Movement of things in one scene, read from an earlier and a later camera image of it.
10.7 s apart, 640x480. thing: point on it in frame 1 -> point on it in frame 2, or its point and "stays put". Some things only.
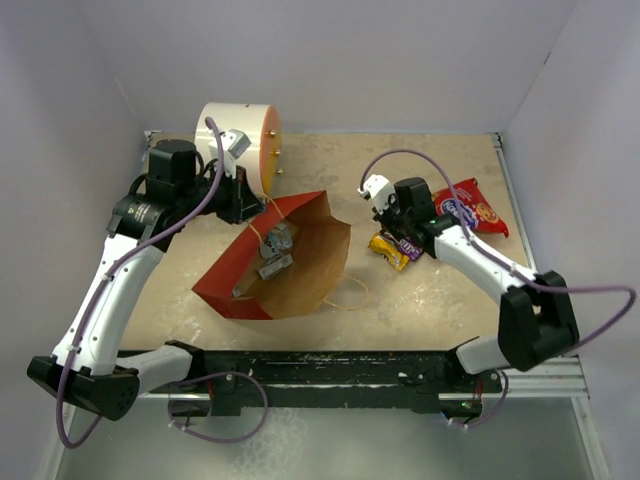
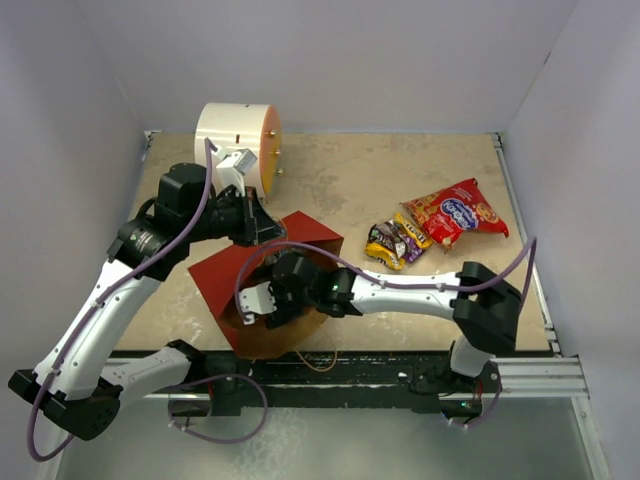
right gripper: (383, 218) -> (284, 313)
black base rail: (230, 378) stays put
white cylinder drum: (260, 123) stays put
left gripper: (243, 203) -> (254, 218)
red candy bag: (478, 211) stays put
